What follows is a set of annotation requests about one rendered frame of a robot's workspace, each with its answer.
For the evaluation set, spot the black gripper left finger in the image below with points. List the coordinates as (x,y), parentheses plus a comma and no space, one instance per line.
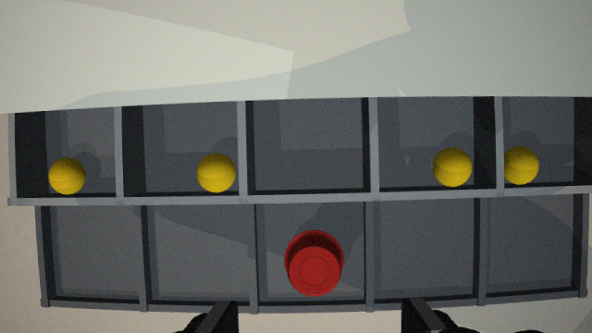
(222,318)

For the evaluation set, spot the red plug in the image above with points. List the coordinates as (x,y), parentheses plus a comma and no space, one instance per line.
(313,257)

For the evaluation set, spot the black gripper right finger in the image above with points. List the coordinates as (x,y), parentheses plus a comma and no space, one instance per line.
(418,317)

